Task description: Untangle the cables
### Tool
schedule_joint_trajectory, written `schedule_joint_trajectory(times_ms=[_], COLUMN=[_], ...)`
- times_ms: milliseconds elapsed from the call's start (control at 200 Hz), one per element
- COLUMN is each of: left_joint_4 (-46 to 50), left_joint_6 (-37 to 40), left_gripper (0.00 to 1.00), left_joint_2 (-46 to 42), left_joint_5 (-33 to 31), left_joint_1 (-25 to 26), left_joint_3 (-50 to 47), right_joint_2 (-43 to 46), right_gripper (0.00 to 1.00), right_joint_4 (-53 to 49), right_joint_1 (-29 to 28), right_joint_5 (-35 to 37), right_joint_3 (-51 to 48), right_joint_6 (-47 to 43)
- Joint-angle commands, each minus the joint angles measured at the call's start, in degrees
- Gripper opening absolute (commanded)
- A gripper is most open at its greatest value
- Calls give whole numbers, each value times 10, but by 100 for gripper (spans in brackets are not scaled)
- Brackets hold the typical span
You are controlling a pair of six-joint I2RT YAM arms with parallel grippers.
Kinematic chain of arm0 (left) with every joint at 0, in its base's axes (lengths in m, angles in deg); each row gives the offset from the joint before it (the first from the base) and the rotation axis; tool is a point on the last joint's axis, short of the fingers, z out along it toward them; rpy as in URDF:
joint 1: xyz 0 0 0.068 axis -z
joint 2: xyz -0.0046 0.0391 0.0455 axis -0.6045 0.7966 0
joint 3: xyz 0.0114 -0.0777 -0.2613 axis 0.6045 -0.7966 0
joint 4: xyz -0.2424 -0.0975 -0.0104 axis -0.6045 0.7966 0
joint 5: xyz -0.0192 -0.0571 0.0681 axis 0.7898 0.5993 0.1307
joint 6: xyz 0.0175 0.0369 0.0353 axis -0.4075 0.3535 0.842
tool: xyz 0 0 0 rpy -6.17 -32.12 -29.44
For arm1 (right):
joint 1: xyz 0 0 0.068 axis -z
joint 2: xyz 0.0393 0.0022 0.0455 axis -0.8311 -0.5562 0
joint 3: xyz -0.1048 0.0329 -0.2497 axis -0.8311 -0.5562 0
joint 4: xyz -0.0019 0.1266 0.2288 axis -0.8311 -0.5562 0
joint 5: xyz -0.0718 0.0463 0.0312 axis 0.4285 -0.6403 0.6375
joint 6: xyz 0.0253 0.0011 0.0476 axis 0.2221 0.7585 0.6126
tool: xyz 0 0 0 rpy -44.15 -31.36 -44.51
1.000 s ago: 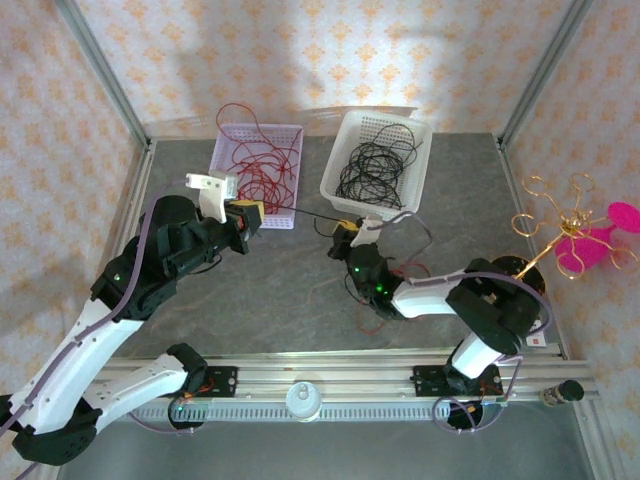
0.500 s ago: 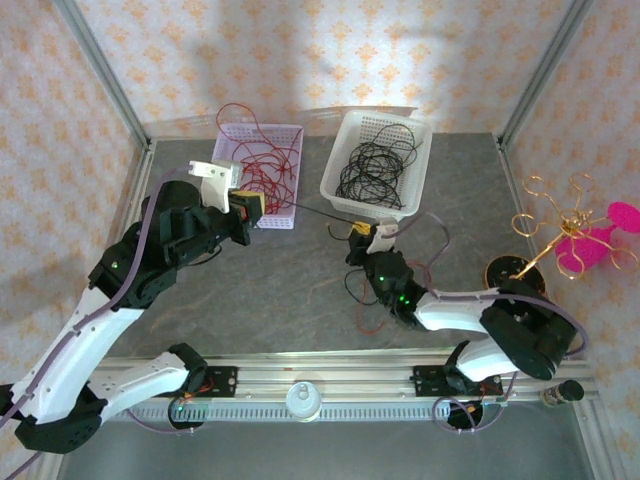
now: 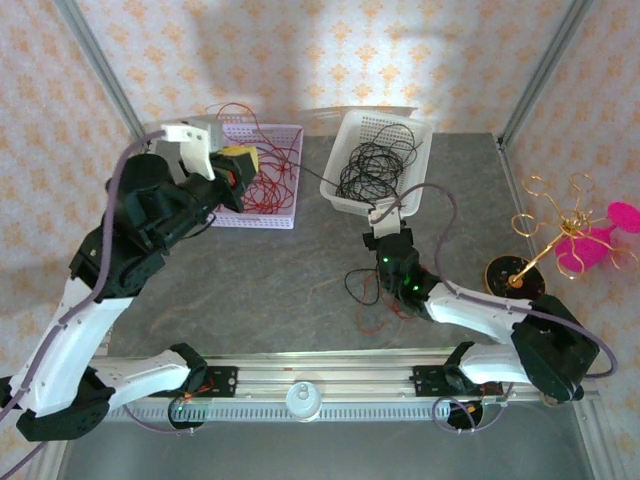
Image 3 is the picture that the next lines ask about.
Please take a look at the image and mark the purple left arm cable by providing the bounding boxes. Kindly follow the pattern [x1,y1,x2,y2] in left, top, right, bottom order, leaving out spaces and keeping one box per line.
[0,130,199,476]

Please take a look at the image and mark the lavender plastic basket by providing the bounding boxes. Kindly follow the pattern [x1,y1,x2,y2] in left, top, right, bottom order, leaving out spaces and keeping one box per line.
[209,123,305,232]

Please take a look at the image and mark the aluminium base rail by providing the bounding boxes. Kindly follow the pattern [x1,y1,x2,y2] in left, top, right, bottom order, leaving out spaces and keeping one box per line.
[52,349,599,404]

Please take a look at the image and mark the aluminium frame post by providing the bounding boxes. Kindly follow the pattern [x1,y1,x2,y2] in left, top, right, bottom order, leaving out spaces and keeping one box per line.
[52,0,153,151]
[499,0,596,149]

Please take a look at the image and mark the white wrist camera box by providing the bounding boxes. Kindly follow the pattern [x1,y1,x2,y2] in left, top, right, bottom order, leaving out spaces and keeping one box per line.
[158,118,225,181]
[368,206,404,239]

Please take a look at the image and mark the white plastic basket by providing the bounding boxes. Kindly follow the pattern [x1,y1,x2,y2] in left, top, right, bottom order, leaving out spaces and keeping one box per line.
[319,109,434,225]

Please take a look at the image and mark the red cable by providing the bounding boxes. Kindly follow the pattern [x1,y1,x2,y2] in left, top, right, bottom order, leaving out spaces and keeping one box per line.
[205,102,281,166]
[355,279,404,337]

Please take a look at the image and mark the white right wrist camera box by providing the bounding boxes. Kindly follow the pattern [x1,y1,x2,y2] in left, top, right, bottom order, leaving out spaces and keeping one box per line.
[368,206,404,239]

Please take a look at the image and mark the grey slotted cable duct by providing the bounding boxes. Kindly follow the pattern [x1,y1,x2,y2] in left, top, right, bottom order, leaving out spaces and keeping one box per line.
[74,403,454,422]

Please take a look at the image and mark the bunch of red cables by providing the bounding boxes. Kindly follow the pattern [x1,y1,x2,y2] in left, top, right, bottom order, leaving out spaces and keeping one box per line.
[239,124,304,214]

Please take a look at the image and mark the gold wire ornament stand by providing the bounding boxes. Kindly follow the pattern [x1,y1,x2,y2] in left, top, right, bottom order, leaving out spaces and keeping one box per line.
[483,173,639,302]

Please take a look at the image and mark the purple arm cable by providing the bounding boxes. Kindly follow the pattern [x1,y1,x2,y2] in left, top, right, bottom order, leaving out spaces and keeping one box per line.
[0,130,199,476]
[372,183,617,436]

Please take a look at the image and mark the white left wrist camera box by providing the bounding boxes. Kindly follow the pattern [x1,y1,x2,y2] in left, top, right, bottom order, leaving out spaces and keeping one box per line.
[158,118,225,181]

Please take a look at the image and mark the white round cap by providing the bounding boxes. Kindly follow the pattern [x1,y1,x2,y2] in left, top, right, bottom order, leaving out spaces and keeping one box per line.
[284,381,324,424]

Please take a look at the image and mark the pink fluffy ornament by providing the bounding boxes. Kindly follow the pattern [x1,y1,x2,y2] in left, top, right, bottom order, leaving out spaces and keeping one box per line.
[555,201,640,275]

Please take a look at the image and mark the bunch of black cables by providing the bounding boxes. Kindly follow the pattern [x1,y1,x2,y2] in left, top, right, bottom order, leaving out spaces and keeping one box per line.
[334,123,420,209]

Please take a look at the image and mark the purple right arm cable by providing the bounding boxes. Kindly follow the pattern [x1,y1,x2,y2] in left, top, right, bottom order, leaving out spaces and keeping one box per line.
[372,183,617,436]

